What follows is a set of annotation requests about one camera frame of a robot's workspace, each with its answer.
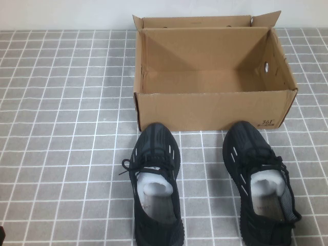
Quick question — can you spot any black knit sneaker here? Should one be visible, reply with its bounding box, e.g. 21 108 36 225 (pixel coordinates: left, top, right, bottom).
222 121 303 246
118 122 185 246

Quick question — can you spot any brown cardboard shoe box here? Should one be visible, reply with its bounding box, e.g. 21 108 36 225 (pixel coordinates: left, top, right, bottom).
132 10 299 132

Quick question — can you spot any white paper shoe stuffing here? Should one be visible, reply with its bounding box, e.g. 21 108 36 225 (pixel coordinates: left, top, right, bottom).
252 171 282 203
136 170 174 198

